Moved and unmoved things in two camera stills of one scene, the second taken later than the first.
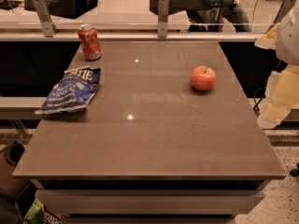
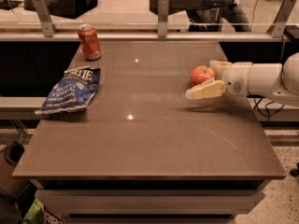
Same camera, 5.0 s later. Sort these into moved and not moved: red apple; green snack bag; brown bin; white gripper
Moved: white gripper
Not moved: red apple; green snack bag; brown bin
